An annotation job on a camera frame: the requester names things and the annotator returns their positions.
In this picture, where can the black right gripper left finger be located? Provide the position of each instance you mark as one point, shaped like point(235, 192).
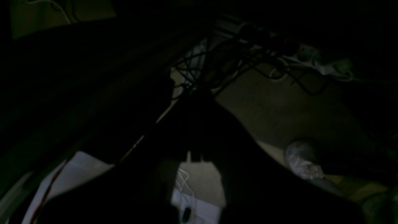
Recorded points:
point(136, 191)

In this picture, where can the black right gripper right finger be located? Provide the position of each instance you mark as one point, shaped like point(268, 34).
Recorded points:
point(257, 189)

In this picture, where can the grey shoe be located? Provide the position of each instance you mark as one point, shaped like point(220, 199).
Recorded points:
point(300, 158)

